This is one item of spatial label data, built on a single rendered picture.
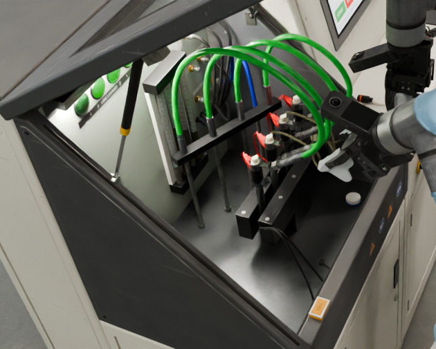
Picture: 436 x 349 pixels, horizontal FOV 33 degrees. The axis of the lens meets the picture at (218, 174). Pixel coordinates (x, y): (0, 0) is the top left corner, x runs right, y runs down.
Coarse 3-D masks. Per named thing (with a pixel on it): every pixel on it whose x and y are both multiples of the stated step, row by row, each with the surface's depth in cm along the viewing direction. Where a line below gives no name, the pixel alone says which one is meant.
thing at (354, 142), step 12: (372, 132) 121; (348, 144) 128; (360, 144) 126; (372, 144) 125; (360, 156) 127; (372, 156) 126; (384, 156) 126; (396, 156) 123; (408, 156) 122; (372, 168) 128
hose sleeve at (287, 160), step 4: (300, 152) 163; (292, 156) 164; (296, 156) 163; (300, 156) 162; (280, 160) 167; (284, 160) 166; (288, 160) 165; (292, 160) 164; (296, 160) 163; (300, 160) 163; (280, 164) 167; (284, 164) 166; (288, 164) 166
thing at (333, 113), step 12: (336, 96) 126; (324, 108) 125; (336, 108) 125; (348, 108) 125; (360, 108) 125; (336, 120) 125; (348, 120) 124; (360, 120) 124; (372, 120) 123; (360, 132) 124
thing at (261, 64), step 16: (208, 48) 155; (224, 48) 153; (256, 64) 151; (176, 80) 165; (288, 80) 150; (176, 96) 170; (304, 96) 150; (176, 112) 173; (176, 128) 177; (320, 128) 154; (320, 144) 157
